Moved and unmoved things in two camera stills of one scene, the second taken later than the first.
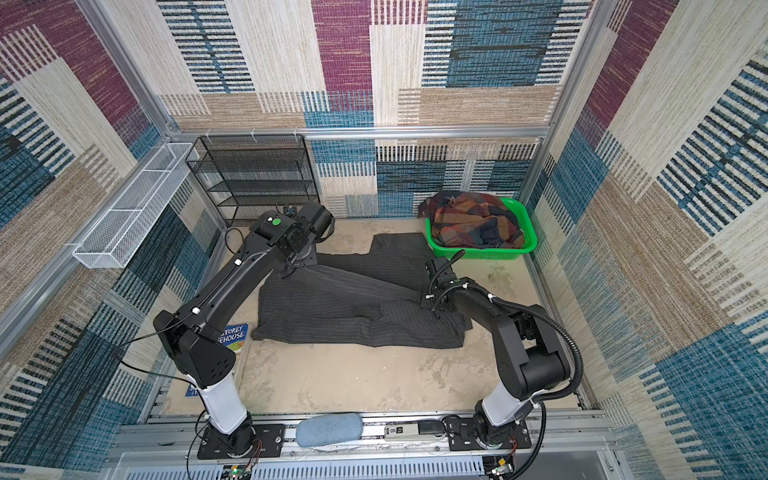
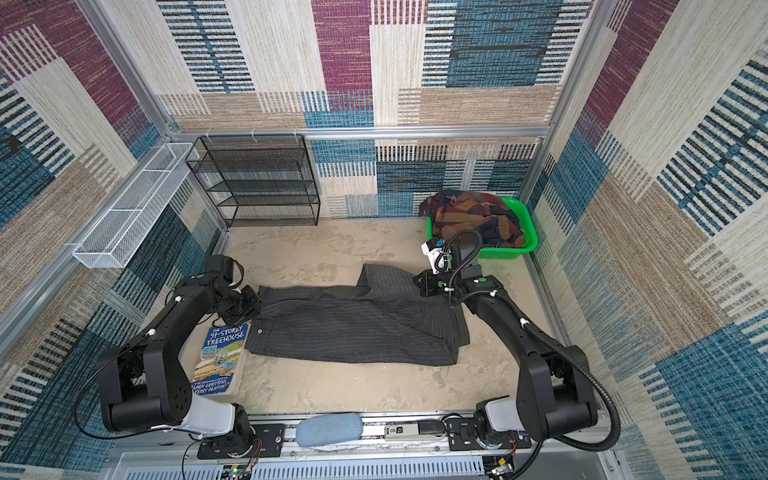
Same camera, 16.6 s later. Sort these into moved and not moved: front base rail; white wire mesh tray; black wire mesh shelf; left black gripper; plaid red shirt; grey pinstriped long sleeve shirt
Moved: left black gripper; grey pinstriped long sleeve shirt
Not moved: black wire mesh shelf; white wire mesh tray; plaid red shirt; front base rail
